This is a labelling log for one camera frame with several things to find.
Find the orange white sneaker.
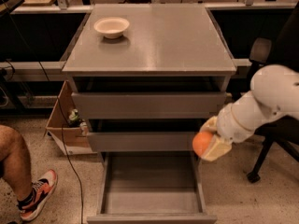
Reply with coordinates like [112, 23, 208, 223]
[18, 169, 58, 222]

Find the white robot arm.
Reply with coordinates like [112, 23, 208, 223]
[192, 64, 299, 161]

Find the grey drawer cabinet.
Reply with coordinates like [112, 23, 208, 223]
[62, 3, 237, 158]

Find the grey top drawer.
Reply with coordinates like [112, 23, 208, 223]
[72, 77, 225, 119]

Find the white paper bowl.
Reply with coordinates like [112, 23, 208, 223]
[93, 17, 130, 39]

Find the green bottle in box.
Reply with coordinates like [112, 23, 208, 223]
[68, 109, 79, 126]

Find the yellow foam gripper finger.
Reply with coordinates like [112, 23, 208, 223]
[200, 116, 217, 133]
[201, 134, 232, 161]

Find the person's bare leg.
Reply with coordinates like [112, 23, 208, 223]
[0, 125, 33, 202]

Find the black floor cable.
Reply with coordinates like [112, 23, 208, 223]
[55, 96, 85, 224]

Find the cardboard box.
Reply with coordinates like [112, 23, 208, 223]
[46, 81, 93, 155]

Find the grey open bottom drawer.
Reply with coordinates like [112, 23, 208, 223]
[87, 151, 217, 224]

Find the grey middle drawer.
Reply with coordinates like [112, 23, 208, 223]
[87, 119, 206, 152]

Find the orange fruit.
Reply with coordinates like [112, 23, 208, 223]
[192, 131, 213, 157]

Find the black office chair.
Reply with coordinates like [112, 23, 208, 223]
[246, 7, 299, 183]

